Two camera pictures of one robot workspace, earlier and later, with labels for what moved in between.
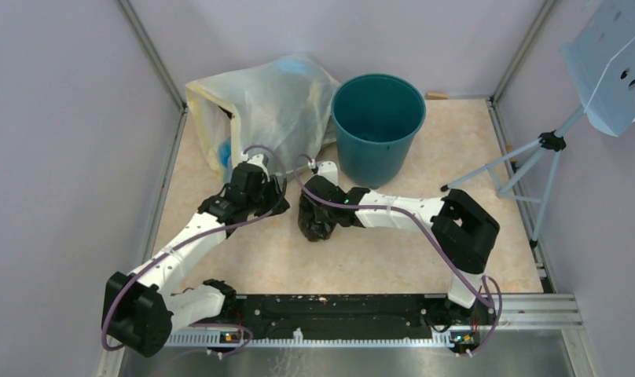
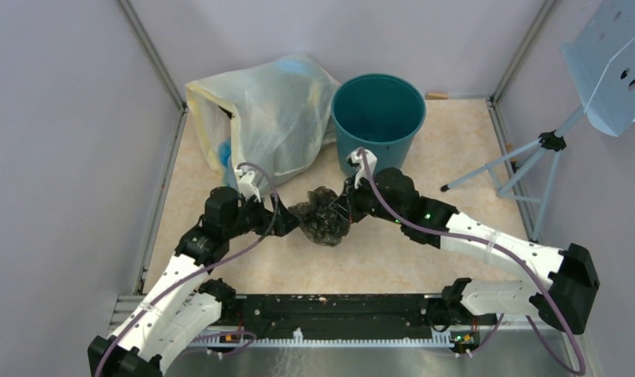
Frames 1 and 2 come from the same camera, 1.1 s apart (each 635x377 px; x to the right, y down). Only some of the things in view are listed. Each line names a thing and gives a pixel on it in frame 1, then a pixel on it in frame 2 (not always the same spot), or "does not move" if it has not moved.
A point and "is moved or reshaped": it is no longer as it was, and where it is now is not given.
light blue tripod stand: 552,140 does not move
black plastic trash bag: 317,223 is moved or reshaped
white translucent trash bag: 280,108 does not move
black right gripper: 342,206 → 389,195
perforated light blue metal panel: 608,57 does not move
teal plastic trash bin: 377,118 does not move
